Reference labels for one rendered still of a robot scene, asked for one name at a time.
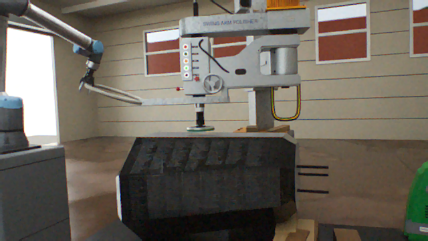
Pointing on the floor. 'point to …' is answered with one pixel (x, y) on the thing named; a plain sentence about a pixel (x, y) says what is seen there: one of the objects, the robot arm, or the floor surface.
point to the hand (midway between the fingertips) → (83, 92)
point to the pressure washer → (417, 207)
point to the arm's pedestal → (34, 195)
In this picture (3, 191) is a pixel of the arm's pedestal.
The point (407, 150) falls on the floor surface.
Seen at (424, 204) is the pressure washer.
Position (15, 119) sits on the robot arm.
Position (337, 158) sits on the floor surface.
